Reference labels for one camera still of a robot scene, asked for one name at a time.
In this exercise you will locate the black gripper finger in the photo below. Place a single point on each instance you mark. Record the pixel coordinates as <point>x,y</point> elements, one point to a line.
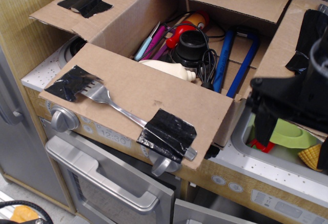
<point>322,160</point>
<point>265,122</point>

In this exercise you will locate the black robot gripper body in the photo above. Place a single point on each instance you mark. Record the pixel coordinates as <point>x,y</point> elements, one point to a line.
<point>301,99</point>

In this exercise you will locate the large brown cardboard box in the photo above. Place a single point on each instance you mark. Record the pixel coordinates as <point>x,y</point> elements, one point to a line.
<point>114,36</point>

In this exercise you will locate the yellow toy corn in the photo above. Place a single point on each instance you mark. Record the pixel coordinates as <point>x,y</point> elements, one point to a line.
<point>310,157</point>

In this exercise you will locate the green plastic plate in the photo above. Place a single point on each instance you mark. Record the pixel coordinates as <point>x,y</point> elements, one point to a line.
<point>287,135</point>

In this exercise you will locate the red toy piece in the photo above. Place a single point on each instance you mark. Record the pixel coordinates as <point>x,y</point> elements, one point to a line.
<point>255,144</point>

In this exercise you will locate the silver toy sink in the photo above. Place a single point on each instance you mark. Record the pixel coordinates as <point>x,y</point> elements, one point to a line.
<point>279,157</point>

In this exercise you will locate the black block under box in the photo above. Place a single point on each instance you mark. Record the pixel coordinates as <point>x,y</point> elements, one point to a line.
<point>212,152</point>

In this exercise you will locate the black tape on right flap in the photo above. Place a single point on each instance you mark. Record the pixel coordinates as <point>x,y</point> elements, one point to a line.
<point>312,28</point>

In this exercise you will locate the black tape on flap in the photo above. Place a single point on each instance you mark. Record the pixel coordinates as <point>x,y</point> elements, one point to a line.
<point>312,28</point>
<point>86,8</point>

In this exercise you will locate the silver knife on right flap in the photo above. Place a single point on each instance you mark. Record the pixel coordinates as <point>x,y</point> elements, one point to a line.
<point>323,8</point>

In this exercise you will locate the blue u-shaped tube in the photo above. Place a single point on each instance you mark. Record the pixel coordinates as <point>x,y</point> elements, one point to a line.
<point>225,53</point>

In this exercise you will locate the black cylindrical blender base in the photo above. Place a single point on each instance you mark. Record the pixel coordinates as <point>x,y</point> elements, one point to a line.
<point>190,50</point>

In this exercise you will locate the cream squeeze bottle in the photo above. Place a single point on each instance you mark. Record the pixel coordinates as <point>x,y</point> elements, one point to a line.
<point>174,69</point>

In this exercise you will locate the right silver stove knob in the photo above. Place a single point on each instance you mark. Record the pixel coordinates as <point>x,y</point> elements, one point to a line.
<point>162,164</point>

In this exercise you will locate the silver stove knob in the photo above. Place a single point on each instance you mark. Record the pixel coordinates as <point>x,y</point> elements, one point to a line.
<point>63,119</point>
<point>162,164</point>

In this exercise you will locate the silver dishwasher door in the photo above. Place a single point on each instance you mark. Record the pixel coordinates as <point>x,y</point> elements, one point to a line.
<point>186,212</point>

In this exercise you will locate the red toy utensil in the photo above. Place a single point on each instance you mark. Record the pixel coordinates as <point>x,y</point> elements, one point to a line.
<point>173,40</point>

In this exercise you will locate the orange toy bottle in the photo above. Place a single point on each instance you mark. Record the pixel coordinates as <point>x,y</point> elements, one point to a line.
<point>198,18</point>

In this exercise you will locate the wooden toy kitchen unit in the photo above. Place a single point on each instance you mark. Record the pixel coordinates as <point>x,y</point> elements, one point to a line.
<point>27,41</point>

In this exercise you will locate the silver fork on flap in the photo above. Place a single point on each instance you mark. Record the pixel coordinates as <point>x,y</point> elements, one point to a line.
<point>99,93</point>

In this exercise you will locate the silver oven door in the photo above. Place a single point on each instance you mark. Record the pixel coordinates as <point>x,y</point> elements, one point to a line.
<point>106,189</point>

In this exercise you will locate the black tape over fork tines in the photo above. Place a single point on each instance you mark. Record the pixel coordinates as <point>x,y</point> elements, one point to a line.
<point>71,83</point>

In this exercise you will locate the left silver stove knob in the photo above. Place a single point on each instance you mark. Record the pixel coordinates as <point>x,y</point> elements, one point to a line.
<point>63,119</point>

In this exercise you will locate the silver toy stove burner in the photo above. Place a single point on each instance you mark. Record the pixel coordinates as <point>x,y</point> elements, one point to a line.
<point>69,49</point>

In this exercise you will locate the black tape on left flap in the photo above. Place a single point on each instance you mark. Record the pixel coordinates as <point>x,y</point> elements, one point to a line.
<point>86,8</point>

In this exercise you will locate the grey toy refrigerator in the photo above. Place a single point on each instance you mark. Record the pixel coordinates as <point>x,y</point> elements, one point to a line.
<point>23,157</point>

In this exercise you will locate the orange object bottom left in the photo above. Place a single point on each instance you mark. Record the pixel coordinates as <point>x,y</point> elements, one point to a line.
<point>23,213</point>

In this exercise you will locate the black tape over fork handle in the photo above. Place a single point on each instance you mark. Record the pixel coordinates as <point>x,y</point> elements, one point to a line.
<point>169,136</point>

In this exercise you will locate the purple handled utensil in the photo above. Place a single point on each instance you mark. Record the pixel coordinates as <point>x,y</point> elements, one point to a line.
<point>157,37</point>

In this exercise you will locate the light blue handled knife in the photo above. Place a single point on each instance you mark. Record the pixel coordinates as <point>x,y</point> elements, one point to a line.
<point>146,43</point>

